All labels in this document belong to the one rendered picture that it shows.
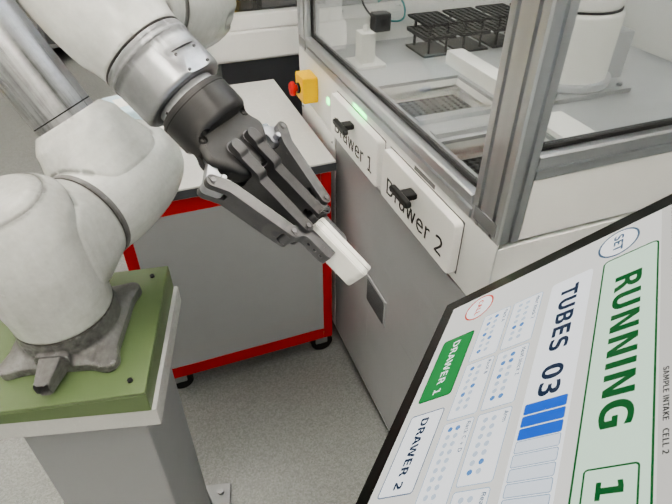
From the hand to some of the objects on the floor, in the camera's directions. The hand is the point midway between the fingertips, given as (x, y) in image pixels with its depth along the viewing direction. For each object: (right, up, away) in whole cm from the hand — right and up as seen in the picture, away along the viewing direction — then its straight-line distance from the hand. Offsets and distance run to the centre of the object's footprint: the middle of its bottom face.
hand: (336, 251), depth 54 cm
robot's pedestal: (-42, -76, +84) cm, 121 cm away
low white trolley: (-38, -24, +149) cm, 156 cm away
